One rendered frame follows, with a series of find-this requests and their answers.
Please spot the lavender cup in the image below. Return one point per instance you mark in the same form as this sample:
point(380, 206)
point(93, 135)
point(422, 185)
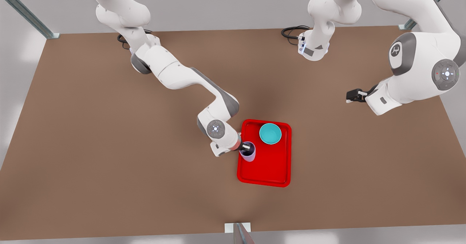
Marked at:
point(249, 156)

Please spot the teal bowl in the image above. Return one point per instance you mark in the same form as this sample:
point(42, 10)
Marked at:
point(270, 134)

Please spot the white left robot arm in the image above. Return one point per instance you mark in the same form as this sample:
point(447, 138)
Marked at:
point(418, 65)

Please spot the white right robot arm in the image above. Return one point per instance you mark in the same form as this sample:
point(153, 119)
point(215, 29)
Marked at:
point(174, 73)

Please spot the red tray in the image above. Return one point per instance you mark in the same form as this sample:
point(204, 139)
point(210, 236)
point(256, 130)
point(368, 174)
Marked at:
point(265, 167)

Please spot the silver frame post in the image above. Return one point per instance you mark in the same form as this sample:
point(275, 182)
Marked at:
point(426, 7)
point(25, 12)
point(238, 233)

